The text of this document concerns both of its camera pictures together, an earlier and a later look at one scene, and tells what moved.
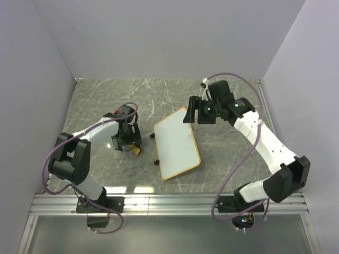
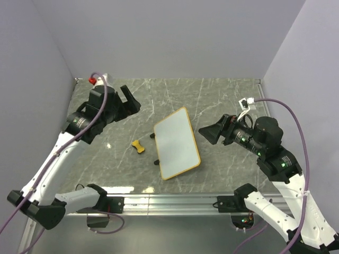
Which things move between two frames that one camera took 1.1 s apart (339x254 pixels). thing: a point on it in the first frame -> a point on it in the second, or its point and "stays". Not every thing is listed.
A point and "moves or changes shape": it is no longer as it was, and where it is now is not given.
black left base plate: (115, 203) stays
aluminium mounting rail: (65, 204) stays
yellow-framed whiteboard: (176, 146) stays
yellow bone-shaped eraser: (136, 150) moves or changes shape
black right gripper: (196, 102) -> (225, 126)
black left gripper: (135, 138) -> (133, 107)
